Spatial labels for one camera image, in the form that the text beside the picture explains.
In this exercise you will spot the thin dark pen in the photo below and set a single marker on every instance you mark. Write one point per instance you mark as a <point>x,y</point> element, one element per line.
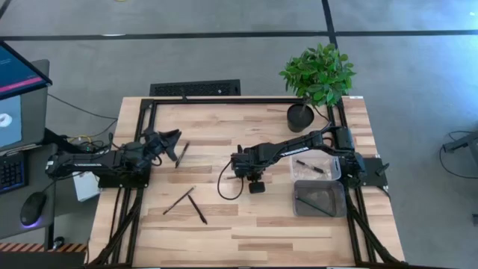
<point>179,200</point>

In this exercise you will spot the black-grip pen with chrome tip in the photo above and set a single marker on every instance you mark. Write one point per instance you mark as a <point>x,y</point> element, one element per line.
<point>310,166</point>

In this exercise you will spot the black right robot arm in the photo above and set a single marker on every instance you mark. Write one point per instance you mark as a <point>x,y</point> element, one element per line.
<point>295,147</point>

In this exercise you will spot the black pen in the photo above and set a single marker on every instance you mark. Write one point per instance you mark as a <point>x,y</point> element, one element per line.
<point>197,209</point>
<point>182,154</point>

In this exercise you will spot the clear plastic container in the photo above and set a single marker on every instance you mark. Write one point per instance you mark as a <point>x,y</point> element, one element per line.
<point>298,175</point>

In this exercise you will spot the desk caster wheel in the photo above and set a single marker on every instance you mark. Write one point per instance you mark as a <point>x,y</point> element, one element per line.
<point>58,243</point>

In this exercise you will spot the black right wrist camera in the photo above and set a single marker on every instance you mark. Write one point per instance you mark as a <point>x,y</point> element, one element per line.
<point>257,187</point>

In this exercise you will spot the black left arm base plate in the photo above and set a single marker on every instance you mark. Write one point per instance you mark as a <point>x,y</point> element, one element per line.
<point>123,183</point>

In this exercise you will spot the green leafy plant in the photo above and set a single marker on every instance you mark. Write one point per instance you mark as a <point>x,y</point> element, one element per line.
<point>317,74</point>

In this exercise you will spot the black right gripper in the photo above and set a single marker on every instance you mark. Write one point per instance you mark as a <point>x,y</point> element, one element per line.
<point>246,162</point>

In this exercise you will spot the white printed box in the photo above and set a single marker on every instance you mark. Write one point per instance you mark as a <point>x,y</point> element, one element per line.
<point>86,188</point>

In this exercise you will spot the black aluminium table frame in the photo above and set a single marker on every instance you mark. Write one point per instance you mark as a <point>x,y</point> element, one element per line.
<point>224,101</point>

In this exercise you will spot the grey plastic container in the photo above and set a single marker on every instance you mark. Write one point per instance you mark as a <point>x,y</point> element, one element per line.
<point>321,192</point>

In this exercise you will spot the black keyboard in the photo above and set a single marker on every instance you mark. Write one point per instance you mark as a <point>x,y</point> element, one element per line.
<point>11,173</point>

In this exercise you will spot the white corner label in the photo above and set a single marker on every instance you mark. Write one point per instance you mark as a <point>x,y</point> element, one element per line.
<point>356,97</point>

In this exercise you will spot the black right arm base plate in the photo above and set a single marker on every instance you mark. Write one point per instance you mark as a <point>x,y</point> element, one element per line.
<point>373,172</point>

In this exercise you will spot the black floor vent grille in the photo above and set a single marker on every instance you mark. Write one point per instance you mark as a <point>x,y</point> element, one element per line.
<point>194,88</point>

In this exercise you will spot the black computer mouse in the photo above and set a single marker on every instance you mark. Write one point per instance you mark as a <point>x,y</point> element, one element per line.
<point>33,209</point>

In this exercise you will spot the green pencil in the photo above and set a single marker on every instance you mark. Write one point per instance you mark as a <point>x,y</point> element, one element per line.
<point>315,206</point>

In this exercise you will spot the grey monitor with light screen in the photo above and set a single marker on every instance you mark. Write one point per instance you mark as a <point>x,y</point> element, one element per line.
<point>35,119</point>

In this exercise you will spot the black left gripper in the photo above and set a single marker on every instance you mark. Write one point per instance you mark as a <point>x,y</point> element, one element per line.
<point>156,143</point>

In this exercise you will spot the black plant pot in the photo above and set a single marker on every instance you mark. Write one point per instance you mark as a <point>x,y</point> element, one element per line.
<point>298,121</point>

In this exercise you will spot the hazard striped dark platform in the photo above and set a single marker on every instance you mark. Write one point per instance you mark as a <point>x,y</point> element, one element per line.
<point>37,247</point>

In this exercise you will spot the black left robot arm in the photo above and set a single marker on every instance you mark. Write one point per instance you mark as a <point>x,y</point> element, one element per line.
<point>93,164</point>

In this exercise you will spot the grey side desk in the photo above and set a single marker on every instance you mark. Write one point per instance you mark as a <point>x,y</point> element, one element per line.
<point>41,179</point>

